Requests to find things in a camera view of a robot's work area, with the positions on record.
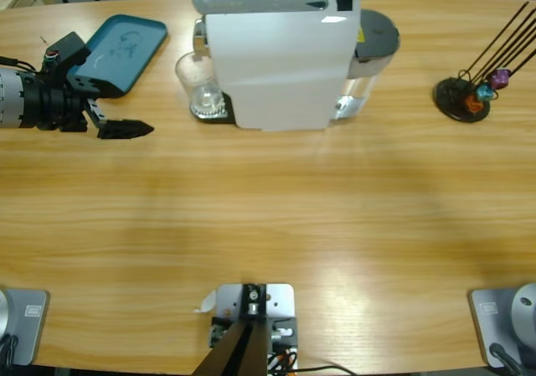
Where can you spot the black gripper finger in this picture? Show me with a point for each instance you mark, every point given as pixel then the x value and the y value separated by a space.
pixel 86 84
pixel 123 130

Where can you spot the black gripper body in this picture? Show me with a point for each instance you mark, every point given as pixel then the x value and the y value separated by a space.
pixel 50 104

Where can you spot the clear glass cup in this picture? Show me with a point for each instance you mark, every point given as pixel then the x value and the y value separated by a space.
pixel 192 74

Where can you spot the white capsule coffee machine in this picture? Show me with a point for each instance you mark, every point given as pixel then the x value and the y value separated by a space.
pixel 276 70

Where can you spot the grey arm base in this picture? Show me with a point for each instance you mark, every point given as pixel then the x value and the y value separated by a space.
pixel 488 326
pixel 29 326

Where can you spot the orange coffee capsule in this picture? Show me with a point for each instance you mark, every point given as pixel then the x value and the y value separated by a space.
pixel 473 104

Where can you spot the light blue coffee capsule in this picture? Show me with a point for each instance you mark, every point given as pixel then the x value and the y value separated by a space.
pixel 485 93

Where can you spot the purple coffee capsule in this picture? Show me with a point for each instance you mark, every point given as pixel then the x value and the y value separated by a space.
pixel 500 78

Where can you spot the teal plastic tray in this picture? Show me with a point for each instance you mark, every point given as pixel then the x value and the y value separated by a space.
pixel 125 45

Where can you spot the black capsule holder with rods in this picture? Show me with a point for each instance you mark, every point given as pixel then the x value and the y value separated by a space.
pixel 450 95

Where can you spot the white paper tab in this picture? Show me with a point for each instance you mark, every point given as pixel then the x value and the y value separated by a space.
pixel 207 302

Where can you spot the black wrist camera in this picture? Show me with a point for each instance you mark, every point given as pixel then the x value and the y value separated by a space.
pixel 67 47

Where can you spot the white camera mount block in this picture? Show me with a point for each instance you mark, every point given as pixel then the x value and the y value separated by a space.
pixel 280 300

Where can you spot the dark camera post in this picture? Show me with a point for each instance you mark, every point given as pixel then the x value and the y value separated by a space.
pixel 238 351

